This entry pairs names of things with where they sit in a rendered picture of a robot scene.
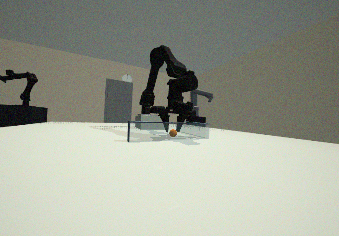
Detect low clear glass walls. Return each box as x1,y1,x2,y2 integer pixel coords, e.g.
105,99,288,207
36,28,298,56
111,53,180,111
129,123,210,142

